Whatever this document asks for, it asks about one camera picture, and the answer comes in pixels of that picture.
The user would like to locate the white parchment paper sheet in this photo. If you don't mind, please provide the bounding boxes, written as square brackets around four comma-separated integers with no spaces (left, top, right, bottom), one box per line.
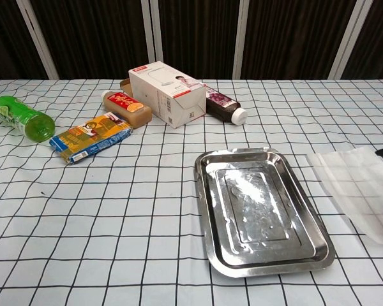
[306,145,383,246]

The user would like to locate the silver metal tray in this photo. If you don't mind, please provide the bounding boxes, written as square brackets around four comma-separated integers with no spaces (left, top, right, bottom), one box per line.
[194,147,336,279]

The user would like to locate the black white checkered tablecloth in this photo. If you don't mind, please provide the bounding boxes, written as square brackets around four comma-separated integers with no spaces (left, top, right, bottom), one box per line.
[0,78,383,306]

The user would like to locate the dark purple juice bottle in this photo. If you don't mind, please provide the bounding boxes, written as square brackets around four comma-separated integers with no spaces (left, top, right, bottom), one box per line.
[205,86,248,126]

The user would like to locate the dark folding screen white frames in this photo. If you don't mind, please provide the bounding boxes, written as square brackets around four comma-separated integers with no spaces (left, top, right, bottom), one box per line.
[0,0,383,80]

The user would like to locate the white cardboard box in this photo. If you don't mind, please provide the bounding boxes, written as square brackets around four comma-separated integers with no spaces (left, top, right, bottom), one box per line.
[119,61,207,129]

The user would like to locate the brown drink bottle red label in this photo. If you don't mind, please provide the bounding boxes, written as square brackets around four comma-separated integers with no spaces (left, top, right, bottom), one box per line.
[102,90,153,129]

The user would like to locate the yellow blue snack package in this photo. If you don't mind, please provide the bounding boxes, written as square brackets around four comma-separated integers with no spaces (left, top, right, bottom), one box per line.
[49,112,133,165]

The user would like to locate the green plastic bottle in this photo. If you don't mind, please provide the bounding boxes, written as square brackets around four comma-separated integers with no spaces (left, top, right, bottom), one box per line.
[0,95,56,142]

